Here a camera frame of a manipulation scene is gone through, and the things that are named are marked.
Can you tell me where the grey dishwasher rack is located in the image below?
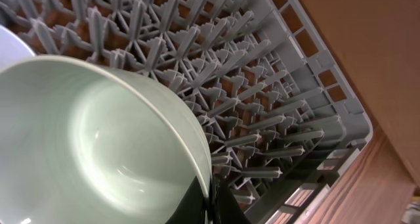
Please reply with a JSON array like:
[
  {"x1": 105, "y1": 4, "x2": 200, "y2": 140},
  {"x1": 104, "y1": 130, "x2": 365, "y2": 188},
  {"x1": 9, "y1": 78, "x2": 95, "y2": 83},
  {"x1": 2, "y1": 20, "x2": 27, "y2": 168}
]
[{"x1": 1, "y1": 0, "x2": 373, "y2": 223}]

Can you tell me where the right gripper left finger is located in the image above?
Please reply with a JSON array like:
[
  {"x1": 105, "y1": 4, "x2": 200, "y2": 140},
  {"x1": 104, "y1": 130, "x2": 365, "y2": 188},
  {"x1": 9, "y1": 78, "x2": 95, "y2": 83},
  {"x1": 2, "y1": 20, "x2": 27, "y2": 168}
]
[{"x1": 166, "y1": 177, "x2": 205, "y2": 224}]

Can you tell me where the green bowl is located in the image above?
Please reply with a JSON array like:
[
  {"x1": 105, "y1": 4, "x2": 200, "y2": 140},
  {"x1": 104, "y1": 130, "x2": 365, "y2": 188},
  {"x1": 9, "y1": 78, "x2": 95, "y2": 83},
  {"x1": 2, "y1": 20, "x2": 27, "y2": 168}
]
[{"x1": 1, "y1": 55, "x2": 211, "y2": 223}]

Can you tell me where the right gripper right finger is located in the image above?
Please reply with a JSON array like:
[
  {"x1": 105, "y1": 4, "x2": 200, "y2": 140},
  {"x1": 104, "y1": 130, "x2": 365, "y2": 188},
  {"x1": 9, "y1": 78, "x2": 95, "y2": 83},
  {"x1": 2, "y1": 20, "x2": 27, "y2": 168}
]
[{"x1": 209, "y1": 175, "x2": 250, "y2": 224}]

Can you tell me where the light blue bowl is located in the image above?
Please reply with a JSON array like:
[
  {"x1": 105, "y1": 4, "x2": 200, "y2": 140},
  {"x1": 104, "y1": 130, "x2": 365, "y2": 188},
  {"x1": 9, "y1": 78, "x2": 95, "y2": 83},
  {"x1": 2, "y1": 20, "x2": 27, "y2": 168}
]
[{"x1": 0, "y1": 26, "x2": 36, "y2": 69}]

